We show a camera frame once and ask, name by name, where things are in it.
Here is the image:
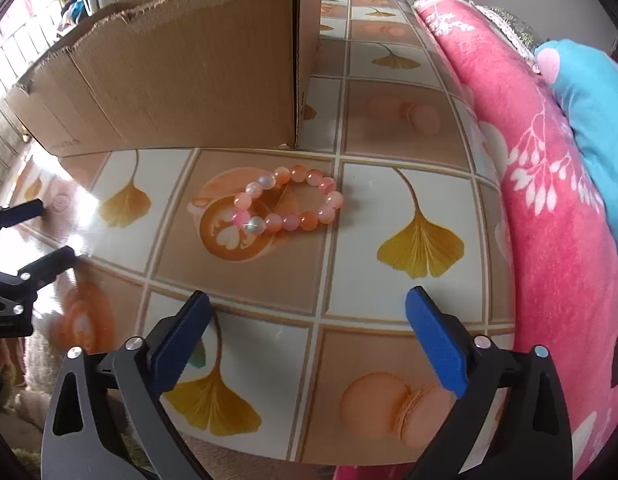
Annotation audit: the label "cardboard box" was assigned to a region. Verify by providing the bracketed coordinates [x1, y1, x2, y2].
[4, 0, 324, 158]

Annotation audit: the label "printed tablecloth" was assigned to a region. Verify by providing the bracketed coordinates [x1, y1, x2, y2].
[9, 0, 520, 466]

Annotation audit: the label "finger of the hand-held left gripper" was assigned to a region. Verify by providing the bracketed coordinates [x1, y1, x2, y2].
[0, 246, 78, 338]
[0, 198, 44, 235]

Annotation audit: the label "hanging clothes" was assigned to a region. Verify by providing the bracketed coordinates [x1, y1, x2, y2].
[59, 0, 92, 28]

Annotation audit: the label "pink bead bracelet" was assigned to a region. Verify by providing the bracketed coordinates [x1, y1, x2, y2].
[231, 162, 344, 235]

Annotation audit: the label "pink floral blanket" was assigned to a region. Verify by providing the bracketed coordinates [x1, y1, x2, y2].
[334, 0, 618, 480]

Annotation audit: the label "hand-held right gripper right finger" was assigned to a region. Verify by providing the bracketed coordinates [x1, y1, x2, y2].
[405, 286, 574, 480]

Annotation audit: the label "blue pillow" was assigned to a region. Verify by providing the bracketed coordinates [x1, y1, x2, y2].
[534, 37, 618, 201]

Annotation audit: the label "lace cloth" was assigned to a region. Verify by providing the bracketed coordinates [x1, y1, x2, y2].
[471, 2, 544, 56]

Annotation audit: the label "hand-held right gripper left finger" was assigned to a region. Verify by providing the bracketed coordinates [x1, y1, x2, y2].
[41, 290, 214, 480]

